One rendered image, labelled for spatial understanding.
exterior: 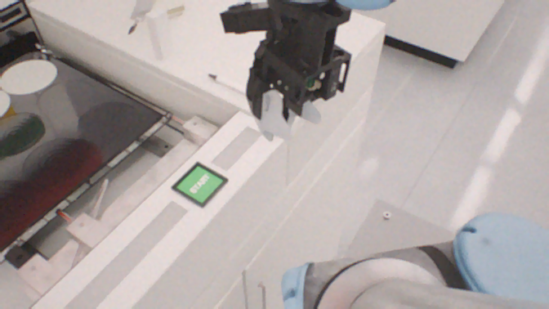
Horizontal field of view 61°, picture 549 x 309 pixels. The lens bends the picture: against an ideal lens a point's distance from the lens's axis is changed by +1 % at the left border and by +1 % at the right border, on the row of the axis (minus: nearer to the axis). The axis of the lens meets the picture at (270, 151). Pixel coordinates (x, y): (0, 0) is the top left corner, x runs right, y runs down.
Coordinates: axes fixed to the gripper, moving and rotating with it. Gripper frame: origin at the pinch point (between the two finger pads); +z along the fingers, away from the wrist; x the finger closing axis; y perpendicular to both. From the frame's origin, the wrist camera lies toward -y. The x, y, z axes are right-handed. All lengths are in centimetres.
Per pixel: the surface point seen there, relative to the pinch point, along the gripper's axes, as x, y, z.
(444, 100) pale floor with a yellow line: 145, -36, 93
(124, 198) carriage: -17.1, -14.2, 16.4
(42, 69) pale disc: -14, -50, 15
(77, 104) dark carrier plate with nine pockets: -13.8, -36.6, 14.5
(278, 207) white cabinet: 4.5, -1.6, 23.5
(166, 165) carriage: -8.7, -15.6, 15.8
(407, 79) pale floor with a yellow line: 144, -57, 94
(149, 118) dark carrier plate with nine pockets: -5.9, -25.0, 13.7
